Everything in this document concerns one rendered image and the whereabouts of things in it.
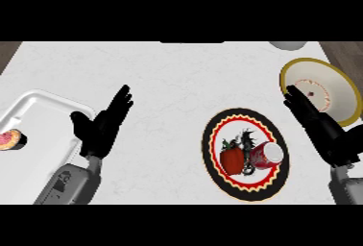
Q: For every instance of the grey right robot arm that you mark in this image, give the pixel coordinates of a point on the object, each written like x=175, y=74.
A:
x=349, y=185

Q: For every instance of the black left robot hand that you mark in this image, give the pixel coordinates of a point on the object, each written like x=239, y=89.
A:
x=101, y=126

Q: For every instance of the white tray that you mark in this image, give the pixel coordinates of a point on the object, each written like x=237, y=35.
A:
x=36, y=144

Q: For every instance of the red can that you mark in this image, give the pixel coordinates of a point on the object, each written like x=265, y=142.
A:
x=267, y=156

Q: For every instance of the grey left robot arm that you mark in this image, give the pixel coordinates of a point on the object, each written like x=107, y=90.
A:
x=72, y=184

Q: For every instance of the pink frosted cupcake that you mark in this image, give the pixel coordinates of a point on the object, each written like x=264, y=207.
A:
x=8, y=139

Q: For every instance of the red bell pepper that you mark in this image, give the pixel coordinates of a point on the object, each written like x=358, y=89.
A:
x=233, y=158

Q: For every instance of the black red patterned plate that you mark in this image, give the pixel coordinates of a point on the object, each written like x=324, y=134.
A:
x=246, y=154

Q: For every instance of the white bowl with gold rim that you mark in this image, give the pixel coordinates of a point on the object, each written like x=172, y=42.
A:
x=321, y=86

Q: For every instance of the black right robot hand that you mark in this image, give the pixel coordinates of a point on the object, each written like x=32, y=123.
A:
x=327, y=128

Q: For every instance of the grey rounded object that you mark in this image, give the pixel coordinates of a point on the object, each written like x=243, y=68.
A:
x=289, y=45

